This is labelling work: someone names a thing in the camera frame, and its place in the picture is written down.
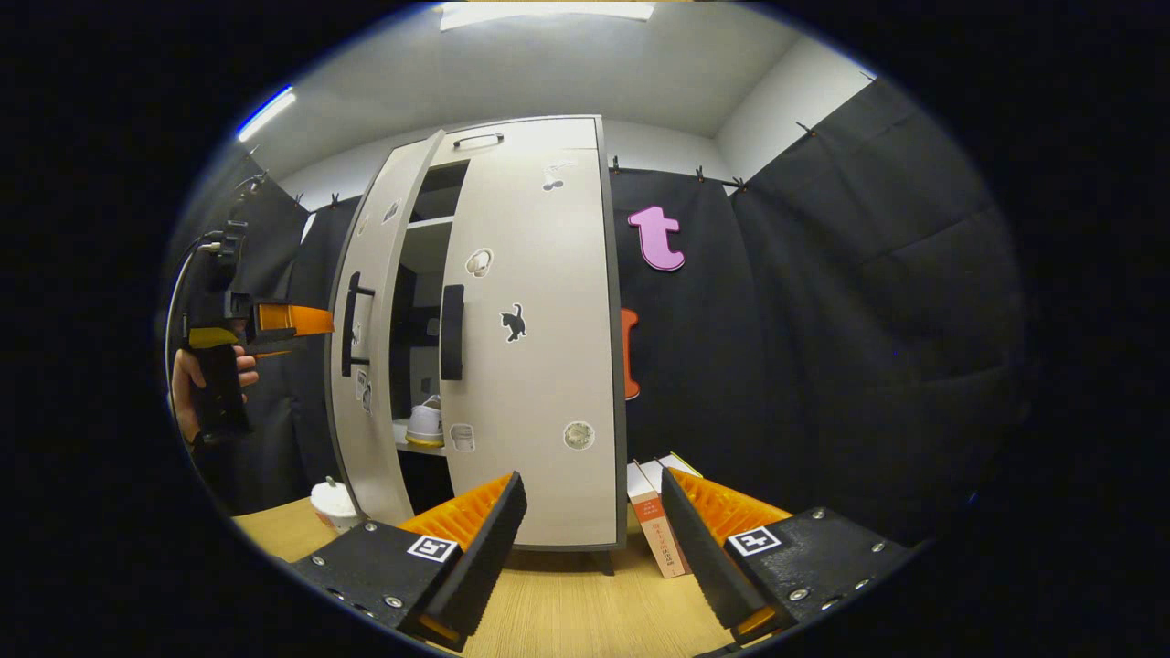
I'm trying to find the black backdrop cloth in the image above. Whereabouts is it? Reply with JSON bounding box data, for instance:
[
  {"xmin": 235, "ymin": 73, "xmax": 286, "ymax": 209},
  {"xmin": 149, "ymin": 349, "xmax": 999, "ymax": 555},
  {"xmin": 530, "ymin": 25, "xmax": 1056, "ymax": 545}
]
[{"xmin": 169, "ymin": 78, "xmax": 1034, "ymax": 549}]

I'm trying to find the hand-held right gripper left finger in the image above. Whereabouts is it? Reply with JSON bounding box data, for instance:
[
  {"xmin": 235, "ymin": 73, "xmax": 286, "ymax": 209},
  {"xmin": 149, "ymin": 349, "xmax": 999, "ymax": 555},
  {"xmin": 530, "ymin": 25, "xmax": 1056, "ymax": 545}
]
[{"xmin": 291, "ymin": 472, "xmax": 529, "ymax": 652}]

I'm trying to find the ceiling light strip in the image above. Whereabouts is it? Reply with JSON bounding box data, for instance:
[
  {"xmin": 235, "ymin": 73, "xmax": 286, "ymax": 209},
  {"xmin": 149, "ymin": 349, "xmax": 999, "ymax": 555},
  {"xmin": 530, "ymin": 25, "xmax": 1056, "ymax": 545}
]
[{"xmin": 236, "ymin": 85, "xmax": 298, "ymax": 143}]

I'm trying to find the white yellow box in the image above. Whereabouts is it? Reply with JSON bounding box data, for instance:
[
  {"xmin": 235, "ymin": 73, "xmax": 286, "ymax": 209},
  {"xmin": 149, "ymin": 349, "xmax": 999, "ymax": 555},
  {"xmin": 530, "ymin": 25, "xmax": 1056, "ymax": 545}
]
[{"xmin": 640, "ymin": 451, "xmax": 705, "ymax": 481}]

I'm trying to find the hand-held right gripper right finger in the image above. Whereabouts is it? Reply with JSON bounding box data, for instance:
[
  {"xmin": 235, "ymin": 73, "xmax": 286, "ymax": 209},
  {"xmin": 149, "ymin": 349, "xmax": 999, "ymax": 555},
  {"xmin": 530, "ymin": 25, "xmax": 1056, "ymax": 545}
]
[{"xmin": 660, "ymin": 468, "xmax": 915, "ymax": 645}]

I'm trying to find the ceiling light panel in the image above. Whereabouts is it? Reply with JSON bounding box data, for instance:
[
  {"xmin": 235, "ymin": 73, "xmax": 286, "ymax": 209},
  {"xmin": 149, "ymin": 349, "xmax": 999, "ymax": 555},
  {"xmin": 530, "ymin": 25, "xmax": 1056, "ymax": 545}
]
[{"xmin": 439, "ymin": 0, "xmax": 657, "ymax": 33}]

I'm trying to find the white shoe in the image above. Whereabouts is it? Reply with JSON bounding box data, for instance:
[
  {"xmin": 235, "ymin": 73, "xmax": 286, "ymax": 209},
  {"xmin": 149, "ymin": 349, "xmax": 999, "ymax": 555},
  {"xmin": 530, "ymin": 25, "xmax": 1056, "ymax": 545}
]
[{"xmin": 405, "ymin": 395, "xmax": 446, "ymax": 448}]

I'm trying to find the black door handle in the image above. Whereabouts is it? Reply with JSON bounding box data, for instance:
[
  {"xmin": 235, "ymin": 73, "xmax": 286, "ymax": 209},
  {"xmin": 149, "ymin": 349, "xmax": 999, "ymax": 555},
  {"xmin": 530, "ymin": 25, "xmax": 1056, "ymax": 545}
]
[
  {"xmin": 440, "ymin": 284, "xmax": 465, "ymax": 381},
  {"xmin": 341, "ymin": 271, "xmax": 377, "ymax": 378}
]

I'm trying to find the white lidded cup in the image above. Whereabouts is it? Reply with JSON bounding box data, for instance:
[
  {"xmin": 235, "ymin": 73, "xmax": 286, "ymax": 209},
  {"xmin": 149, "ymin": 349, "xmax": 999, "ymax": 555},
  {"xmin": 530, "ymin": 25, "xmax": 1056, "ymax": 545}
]
[{"xmin": 310, "ymin": 475, "xmax": 365, "ymax": 536}]

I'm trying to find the white shoe cabinet door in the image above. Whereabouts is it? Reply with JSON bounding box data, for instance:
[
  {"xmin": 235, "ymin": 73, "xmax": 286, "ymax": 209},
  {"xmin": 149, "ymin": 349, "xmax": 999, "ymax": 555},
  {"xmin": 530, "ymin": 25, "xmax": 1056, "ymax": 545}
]
[
  {"xmin": 441, "ymin": 146, "xmax": 622, "ymax": 549},
  {"xmin": 326, "ymin": 130, "xmax": 449, "ymax": 526}
]

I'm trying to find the white shoe cabinet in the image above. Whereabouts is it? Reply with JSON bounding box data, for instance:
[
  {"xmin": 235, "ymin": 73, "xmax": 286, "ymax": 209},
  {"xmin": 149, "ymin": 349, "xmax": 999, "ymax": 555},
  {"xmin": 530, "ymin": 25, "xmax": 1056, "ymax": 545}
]
[{"xmin": 324, "ymin": 114, "xmax": 630, "ymax": 554}]

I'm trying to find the orange white carton box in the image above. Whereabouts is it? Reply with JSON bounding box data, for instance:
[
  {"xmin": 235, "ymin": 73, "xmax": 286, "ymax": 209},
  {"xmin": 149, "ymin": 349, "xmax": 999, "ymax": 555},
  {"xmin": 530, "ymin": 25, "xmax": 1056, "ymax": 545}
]
[{"xmin": 626, "ymin": 460, "xmax": 694, "ymax": 579}]

